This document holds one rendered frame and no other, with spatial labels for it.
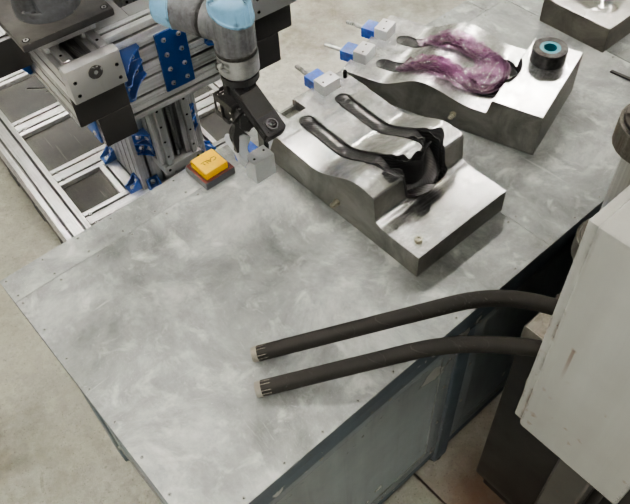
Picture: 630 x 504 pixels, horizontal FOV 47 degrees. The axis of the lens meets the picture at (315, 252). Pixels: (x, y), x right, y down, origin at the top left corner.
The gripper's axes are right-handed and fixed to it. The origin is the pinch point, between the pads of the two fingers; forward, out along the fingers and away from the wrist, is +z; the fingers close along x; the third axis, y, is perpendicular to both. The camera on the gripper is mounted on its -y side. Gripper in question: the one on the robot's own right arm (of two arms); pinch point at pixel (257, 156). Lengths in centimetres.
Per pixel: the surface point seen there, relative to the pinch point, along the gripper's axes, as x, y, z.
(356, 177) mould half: -11.6, -16.6, 1.9
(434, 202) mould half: -23.0, -27.7, 8.9
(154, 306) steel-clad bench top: 32.4, -5.7, 15.0
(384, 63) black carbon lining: -49, 13, 10
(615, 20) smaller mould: -100, -17, 8
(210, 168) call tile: 3.5, 14.1, 11.3
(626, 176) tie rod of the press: -22, -62, -25
